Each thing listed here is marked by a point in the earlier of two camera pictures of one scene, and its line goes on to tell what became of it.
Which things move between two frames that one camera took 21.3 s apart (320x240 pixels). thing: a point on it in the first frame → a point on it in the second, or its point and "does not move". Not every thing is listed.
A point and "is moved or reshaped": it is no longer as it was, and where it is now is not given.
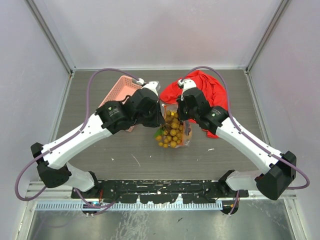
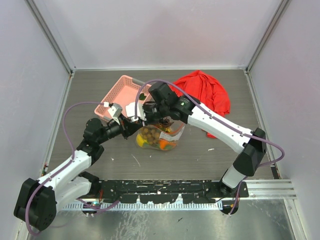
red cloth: [211, 86] does not move
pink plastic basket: [125, 86] does not move
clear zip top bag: [174, 133] is moved or reshaped
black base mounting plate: [161, 191] does not move
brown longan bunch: [170, 134] → [152, 135]
